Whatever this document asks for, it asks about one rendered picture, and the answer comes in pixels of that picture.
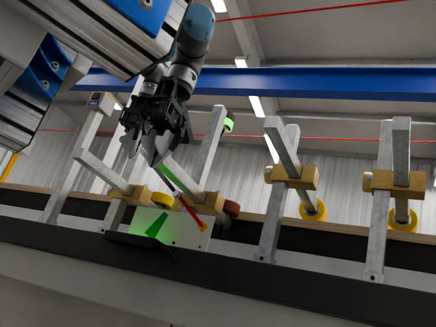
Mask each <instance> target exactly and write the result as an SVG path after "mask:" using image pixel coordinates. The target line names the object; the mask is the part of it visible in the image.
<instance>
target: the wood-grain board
mask: <svg viewBox="0 0 436 327"><path fill-rule="evenodd" d="M0 188H1V189H11V190H16V191H26V192H31V193H40V194H46V195H52V192H53V190H54V188H45V187H39V186H28V185H23V184H13V183H7V182H0ZM67 197H69V198H74V199H84V200H93V201H99V202H108V203H111V201H112V200H110V199H109V198H108V197H107V195H103V194H97V193H86V192H81V191H71V190H70V191H69V193H68V196H67ZM170 210H171V211H176V212H179V211H180V208H177V207H176V206H175V204H174V203H173V205H172V208H171V209H170ZM231 219H234V220H240V221H249V222H254V223H264V220H265V214H261V213H251V212H241V211H239V215H238V217H236V218H231ZM281 226H288V227H293V228H302V229H308V230H317V231H322V232H331V233H336V234H346V235H351V236H361V237H369V230H370V227H367V226H357V225H351V224H341V223H331V222H325V221H315V220H309V219H299V218H293V217H283V219H282V224H281ZM387 240H390V241H399V242H404V243H414V244H419V245H429V246H434V247H436V235H431V234H421V233H415V232H405V231H399V230H389V229H387Z"/></svg>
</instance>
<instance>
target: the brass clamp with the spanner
mask: <svg viewBox="0 0 436 327"><path fill-rule="evenodd" d="M181 192H182V193H183V197H182V198H183V199H184V200H185V202H186V203H187V204H188V206H189V207H192V208H193V209H195V210H196V211H197V212H198V213H207V214H213V215H221V213H222V210H223V206H224V202H225V199H224V197H223V196H222V195H221V194H220V193H219V192H213V191H204V192H205V193H206V198H205V201H204V204H198V203H194V202H193V201H192V200H191V199H190V198H189V197H188V196H187V195H186V194H185V193H184V192H183V191H181ZM175 206H176V207H177V208H181V206H184V205H183V204H182V203H181V201H180V200H176V199H175Z"/></svg>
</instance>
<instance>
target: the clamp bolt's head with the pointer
mask: <svg viewBox="0 0 436 327"><path fill-rule="evenodd" d="M179 193H180V192H179V191H177V190H176V191H175V192H174V193H173V196H174V197H177V196H179ZM182 197H183V193H182V196H181V197H180V198H179V199H177V200H180V201H181V203H182V204H183V205H184V206H185V208H186V209H187V211H188V212H189V213H190V214H191V216H192V217H193V218H194V220H195V221H196V222H197V223H198V225H199V226H201V227H203V225H202V223H201V221H200V220H199V218H198V217H197V216H196V215H195V213H194V212H193V210H192V209H191V208H190V207H189V206H188V204H187V203H186V202H185V200H184V199H183V198H182ZM203 228H204V227H203Z"/></svg>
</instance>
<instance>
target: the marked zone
mask: <svg viewBox="0 0 436 327"><path fill-rule="evenodd" d="M167 216H168V214H166V213H165V212H163V213H162V214H161V216H159V218H157V220H155V222H154V223H153V224H152V225H151V226H150V227H149V228H148V229H147V230H146V231H145V234H146V235H148V236H149V237H153V238H155V237H156V235H157V234H158V232H159V230H160V229H161V227H162V225H163V223H164V222H165V220H166V218H167Z"/></svg>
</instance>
